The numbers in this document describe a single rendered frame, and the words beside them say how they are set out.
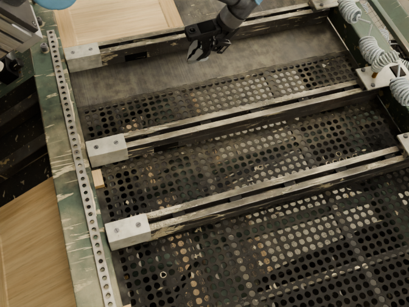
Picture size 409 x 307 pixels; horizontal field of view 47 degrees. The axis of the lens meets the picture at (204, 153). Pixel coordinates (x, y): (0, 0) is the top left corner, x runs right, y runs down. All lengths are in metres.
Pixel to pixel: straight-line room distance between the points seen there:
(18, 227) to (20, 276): 0.19
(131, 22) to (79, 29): 0.21
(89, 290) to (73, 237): 0.17
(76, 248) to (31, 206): 0.55
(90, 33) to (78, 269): 0.96
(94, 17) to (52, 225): 0.84
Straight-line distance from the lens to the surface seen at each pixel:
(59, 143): 1.63
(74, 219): 1.49
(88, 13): 2.06
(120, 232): 1.42
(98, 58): 1.84
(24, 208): 1.98
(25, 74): 1.86
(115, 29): 1.98
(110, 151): 1.55
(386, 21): 1.83
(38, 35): 1.58
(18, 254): 1.95
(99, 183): 1.56
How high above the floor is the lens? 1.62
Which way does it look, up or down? 15 degrees down
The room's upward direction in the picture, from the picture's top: 61 degrees clockwise
